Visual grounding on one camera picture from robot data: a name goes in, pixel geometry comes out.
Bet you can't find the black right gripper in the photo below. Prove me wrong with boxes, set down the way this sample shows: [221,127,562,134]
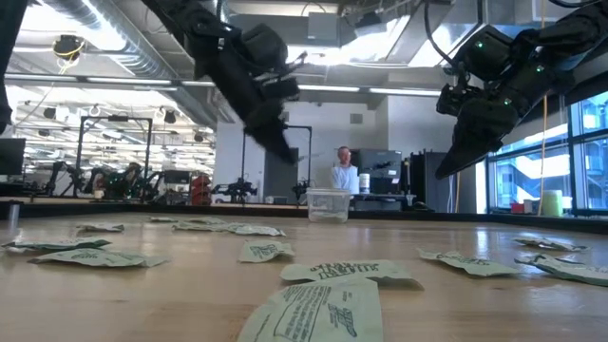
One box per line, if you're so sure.
[434,26,552,181]

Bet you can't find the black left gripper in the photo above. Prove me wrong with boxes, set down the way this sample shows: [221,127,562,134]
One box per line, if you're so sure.
[203,22,299,166]

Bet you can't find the clear plastic bin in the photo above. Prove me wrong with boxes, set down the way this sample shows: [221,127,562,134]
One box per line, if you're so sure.
[306,187,352,224]

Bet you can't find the black equipment cabinet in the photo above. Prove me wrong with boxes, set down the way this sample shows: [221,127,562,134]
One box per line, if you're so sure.
[351,148,404,196]
[408,150,460,214]

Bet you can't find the background robot arms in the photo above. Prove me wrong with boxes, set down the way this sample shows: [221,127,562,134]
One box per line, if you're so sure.
[45,161,165,200]
[211,178,260,203]

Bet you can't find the person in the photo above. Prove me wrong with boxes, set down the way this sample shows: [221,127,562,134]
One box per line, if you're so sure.
[331,145,361,196]

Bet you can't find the red equipment stack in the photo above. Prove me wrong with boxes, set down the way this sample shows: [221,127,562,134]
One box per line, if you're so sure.
[190,173,214,206]

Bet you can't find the ceiling light strip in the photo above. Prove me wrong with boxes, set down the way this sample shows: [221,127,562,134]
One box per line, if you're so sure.
[85,75,175,87]
[368,86,443,98]

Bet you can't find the pale green roll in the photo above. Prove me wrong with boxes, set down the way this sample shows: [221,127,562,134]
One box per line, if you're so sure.
[541,189,564,219]

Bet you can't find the grey ceiling box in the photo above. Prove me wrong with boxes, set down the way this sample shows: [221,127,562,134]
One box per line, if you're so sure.
[306,11,339,42]

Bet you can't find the black monitor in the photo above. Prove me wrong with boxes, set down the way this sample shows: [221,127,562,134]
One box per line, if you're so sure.
[0,137,28,177]

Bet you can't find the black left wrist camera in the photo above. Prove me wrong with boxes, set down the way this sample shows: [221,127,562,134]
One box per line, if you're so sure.
[258,75,301,101]

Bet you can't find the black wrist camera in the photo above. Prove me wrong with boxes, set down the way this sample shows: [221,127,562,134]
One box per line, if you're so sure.
[258,75,301,101]
[435,83,471,118]

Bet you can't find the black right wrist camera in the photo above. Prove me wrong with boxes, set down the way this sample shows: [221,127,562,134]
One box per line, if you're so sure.
[435,83,471,118]

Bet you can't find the yellow hanging cord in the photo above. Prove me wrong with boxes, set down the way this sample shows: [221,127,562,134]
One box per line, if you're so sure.
[536,0,548,218]

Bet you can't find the black right camera cable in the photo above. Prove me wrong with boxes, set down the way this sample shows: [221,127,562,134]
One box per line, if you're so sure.
[422,0,460,72]

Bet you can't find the black aluminium table frame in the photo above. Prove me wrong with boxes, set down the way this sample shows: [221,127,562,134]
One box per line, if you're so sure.
[0,199,608,235]

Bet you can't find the silver ceiling duct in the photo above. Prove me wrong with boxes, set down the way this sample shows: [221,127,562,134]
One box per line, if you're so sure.
[42,0,238,124]

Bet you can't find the black ceiling camera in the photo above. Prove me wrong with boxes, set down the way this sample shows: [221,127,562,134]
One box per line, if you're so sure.
[51,33,86,62]

